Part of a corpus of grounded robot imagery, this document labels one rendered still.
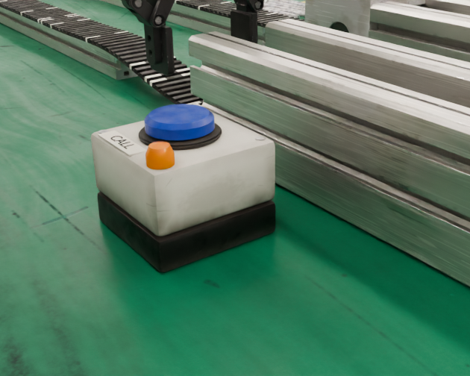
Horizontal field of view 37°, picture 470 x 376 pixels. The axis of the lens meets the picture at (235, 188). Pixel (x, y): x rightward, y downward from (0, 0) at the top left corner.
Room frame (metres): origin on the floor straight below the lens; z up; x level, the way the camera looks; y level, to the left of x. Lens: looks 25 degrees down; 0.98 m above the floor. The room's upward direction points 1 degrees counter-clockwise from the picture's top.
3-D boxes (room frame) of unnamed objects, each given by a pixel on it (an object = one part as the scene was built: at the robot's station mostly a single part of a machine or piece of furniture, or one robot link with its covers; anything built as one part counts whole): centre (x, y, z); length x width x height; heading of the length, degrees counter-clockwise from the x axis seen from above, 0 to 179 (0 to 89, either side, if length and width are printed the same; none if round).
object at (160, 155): (0.33, 0.04, 0.85); 0.01 x 0.01 x 0.01
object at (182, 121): (0.38, 0.03, 0.84); 0.04 x 0.04 x 0.02
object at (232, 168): (0.38, 0.02, 0.81); 0.10 x 0.08 x 0.06; 124
